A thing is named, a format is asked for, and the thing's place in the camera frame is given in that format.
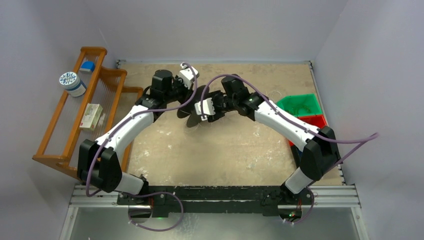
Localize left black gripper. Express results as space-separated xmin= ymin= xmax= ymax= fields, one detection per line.
xmin=163 ymin=75 xmax=195 ymax=106

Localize black cable spool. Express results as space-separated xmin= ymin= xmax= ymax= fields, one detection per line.
xmin=176 ymin=85 xmax=206 ymax=128

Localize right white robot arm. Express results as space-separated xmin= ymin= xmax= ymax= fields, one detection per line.
xmin=196 ymin=74 xmax=341 ymax=204

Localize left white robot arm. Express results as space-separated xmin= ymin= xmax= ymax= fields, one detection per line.
xmin=77 ymin=65 xmax=200 ymax=205

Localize green plastic bin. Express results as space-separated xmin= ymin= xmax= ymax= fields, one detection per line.
xmin=276 ymin=93 xmax=323 ymax=117

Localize wooden rack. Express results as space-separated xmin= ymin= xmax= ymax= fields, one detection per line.
xmin=32 ymin=46 xmax=143 ymax=178

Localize white red carton box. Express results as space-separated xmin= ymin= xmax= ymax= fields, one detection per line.
xmin=79 ymin=103 xmax=103 ymax=131

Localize black plastic bin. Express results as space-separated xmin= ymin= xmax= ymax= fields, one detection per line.
xmin=288 ymin=140 xmax=341 ymax=181

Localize blue white small box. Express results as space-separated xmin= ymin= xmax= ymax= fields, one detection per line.
xmin=79 ymin=61 xmax=96 ymax=74

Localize red plastic bin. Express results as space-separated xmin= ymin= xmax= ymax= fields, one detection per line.
xmin=297 ymin=114 xmax=327 ymax=128

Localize blue white round tin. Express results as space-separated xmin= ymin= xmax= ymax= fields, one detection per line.
xmin=58 ymin=71 xmax=87 ymax=98

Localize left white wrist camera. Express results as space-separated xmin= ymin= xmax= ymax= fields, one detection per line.
xmin=178 ymin=64 xmax=200 ymax=89

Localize green cable coils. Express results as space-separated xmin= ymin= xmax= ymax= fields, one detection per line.
xmin=288 ymin=102 xmax=316 ymax=115

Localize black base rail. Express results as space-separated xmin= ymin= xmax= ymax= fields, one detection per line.
xmin=117 ymin=185 xmax=313 ymax=220

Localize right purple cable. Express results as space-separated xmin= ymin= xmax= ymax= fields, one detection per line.
xmin=199 ymin=73 xmax=380 ymax=226

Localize aluminium frame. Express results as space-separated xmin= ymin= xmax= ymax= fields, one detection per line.
xmin=60 ymin=185 xmax=369 ymax=240

